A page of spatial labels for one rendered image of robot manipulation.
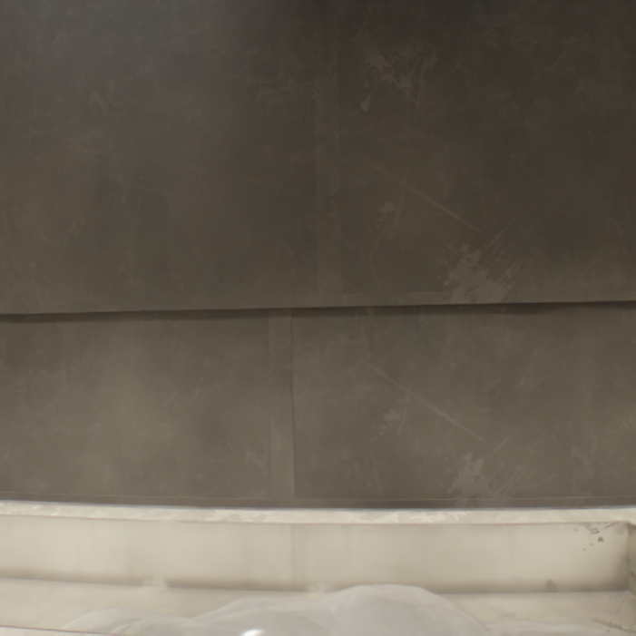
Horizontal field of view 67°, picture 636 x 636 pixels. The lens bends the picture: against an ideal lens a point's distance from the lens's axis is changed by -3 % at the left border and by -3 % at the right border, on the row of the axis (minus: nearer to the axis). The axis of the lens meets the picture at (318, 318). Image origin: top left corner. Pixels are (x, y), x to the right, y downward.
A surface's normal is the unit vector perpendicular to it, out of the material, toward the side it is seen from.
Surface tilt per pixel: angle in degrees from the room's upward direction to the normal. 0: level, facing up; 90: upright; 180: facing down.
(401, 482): 90
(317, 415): 90
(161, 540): 90
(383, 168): 90
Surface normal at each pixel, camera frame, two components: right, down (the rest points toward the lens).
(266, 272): -0.07, -0.02
